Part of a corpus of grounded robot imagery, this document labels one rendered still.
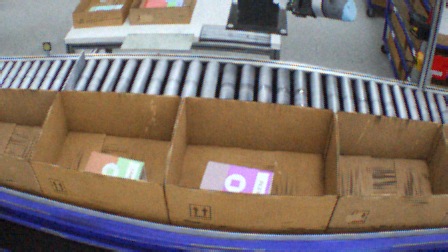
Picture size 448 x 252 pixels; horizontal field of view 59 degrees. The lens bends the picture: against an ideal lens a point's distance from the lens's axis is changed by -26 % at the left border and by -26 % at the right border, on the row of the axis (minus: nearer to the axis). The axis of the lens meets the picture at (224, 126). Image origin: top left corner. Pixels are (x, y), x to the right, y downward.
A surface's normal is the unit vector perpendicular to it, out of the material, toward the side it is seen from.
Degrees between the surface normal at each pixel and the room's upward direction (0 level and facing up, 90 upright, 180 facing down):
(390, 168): 0
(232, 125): 89
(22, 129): 0
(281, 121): 90
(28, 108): 89
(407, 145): 89
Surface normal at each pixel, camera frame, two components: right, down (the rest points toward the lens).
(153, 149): 0.02, -0.72
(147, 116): -0.11, 0.68
